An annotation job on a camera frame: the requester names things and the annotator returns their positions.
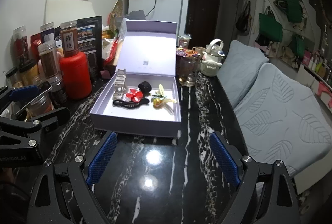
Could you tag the near grey leaf cushion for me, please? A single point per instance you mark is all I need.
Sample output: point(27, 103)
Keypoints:
point(281, 120)

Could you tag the red canister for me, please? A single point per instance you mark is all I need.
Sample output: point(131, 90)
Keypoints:
point(75, 75)

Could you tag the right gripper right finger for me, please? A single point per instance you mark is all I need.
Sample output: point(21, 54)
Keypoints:
point(263, 192)

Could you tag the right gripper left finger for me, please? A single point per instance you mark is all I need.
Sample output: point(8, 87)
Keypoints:
point(63, 192)

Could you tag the snack candy bag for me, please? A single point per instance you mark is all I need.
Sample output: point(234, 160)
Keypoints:
point(185, 53)

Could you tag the brown granule jar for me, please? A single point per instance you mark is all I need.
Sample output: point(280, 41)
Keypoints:
point(49, 59)

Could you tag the lavender gift box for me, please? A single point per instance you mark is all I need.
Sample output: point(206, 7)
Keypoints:
point(146, 57)

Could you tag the far grey leaf cushion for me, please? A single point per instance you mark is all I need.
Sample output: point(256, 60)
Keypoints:
point(239, 70)

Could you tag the black long hair clip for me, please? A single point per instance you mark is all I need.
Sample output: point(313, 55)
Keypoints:
point(130, 104)

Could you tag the white mini fridge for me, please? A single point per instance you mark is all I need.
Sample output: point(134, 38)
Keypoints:
point(165, 16)

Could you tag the cream curved hair claw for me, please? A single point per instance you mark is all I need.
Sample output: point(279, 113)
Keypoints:
point(168, 101)

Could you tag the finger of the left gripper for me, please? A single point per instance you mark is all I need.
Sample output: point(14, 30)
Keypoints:
point(47, 122)
point(9, 95)

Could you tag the red flower hair clip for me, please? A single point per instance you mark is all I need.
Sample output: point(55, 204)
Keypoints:
point(135, 95)

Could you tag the orange content jar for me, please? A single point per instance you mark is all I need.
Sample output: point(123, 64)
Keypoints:
point(40, 106)

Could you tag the white cartoon kettle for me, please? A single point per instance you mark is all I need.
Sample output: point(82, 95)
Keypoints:
point(212, 58)

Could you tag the yellow green lollipop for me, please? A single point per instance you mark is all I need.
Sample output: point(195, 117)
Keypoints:
point(158, 100)

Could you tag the beige rectangular hair claw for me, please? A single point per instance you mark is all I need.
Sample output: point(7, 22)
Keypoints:
point(119, 84)

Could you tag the grey leaf cushion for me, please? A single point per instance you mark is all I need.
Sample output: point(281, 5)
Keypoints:
point(239, 70)
point(281, 120)

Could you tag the green tote bag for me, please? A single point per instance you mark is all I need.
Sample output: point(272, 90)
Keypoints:
point(270, 28)

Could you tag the clear glass cup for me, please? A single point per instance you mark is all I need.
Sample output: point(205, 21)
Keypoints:
point(188, 70)

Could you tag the brown jar chinese label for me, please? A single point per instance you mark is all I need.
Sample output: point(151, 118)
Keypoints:
point(69, 38)

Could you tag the black coffee bag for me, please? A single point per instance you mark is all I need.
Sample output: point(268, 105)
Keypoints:
point(90, 42)

